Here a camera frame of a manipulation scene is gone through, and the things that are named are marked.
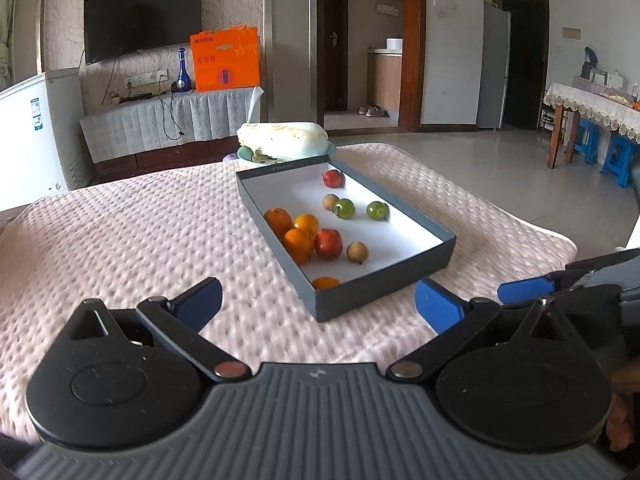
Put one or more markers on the covered TV cabinet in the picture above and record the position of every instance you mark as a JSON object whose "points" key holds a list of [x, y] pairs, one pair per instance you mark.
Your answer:
{"points": [[130, 125]]}

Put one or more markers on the black power strip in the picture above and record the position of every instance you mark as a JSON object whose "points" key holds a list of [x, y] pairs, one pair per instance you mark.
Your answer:
{"points": [[136, 95]]}

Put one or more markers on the grey cardboard box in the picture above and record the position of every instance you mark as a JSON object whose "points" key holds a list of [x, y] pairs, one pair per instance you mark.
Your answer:
{"points": [[400, 230]]}

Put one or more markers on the dark red apple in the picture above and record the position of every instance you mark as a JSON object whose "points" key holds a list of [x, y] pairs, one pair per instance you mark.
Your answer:
{"points": [[328, 244]]}

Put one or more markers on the white wall socket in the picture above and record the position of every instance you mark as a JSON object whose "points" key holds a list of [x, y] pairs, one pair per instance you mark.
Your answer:
{"points": [[145, 77]]}

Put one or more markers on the pale green plate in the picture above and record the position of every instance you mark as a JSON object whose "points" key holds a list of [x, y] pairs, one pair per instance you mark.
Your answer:
{"points": [[243, 154]]}

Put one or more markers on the orange cardboard box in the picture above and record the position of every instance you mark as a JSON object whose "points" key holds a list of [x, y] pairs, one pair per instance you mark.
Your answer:
{"points": [[225, 60]]}

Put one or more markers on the blue plastic stool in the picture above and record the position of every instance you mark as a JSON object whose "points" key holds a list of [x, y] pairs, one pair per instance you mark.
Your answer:
{"points": [[620, 157], [586, 140]]}

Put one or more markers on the white chest freezer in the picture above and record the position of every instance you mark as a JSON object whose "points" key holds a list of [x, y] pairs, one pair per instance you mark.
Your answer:
{"points": [[30, 135]]}

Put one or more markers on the wooden kitchen cabinet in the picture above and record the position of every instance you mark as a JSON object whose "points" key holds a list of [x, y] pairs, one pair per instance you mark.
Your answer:
{"points": [[385, 80]]}

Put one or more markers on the brown kiwi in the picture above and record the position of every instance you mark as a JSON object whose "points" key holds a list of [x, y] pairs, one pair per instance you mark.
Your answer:
{"points": [[357, 252], [330, 202]]}

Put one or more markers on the grey refrigerator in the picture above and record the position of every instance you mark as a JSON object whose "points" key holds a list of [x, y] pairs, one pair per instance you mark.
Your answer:
{"points": [[492, 70]]}

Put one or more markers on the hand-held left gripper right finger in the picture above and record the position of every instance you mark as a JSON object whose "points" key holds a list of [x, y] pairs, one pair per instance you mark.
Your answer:
{"points": [[437, 305]]}

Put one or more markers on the dark wooden television cabinet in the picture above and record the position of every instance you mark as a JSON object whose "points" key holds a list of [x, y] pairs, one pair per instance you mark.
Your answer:
{"points": [[175, 152]]}

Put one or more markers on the white pot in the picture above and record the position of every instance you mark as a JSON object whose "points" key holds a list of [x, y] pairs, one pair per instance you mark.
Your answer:
{"points": [[394, 44]]}

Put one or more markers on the purple plastic container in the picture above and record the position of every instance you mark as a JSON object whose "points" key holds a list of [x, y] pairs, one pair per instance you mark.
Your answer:
{"points": [[230, 158]]}

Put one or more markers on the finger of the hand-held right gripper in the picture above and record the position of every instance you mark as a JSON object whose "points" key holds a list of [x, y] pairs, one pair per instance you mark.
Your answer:
{"points": [[525, 289]]}

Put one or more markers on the orange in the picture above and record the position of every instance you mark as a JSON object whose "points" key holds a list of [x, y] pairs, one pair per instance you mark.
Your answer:
{"points": [[306, 224], [326, 283], [298, 246], [278, 220]]}

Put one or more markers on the person's right hand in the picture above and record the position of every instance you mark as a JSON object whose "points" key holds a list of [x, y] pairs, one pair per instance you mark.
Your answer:
{"points": [[625, 385]]}

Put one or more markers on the green tomato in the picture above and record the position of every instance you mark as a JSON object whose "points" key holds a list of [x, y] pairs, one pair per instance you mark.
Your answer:
{"points": [[377, 210], [345, 208]]}

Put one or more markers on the black wall television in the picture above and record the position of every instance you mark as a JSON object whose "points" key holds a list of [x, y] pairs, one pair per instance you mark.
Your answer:
{"points": [[140, 15]]}

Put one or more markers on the wooden door frame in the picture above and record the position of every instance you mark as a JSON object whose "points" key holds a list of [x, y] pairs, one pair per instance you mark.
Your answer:
{"points": [[412, 35]]}

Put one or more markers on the napa cabbage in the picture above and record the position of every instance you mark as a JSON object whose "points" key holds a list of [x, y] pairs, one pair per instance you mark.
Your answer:
{"points": [[280, 137]]}

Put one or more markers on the tied pale green curtain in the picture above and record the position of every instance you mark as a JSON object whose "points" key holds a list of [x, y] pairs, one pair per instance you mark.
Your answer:
{"points": [[4, 60]]}

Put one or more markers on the blue tabletop item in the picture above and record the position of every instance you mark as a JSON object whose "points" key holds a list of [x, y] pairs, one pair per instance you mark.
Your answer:
{"points": [[589, 60]]}

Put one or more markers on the white box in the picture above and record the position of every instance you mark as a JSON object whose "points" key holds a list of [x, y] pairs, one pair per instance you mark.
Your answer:
{"points": [[612, 80]]}

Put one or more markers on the blue glass bottle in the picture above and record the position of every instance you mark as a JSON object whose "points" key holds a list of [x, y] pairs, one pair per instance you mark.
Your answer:
{"points": [[182, 80]]}

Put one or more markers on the grey slipper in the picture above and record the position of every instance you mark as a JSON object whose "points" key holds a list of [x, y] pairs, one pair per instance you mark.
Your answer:
{"points": [[365, 110], [378, 112]]}

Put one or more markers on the dining table with lace cloth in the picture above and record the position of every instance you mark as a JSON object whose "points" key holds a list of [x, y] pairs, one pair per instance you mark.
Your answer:
{"points": [[590, 105]]}

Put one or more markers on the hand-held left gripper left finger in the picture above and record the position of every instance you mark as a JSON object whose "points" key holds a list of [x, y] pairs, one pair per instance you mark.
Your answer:
{"points": [[202, 301]]}

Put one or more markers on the bright red crab apple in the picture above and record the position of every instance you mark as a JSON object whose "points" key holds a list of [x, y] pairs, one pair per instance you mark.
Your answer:
{"points": [[332, 178]]}

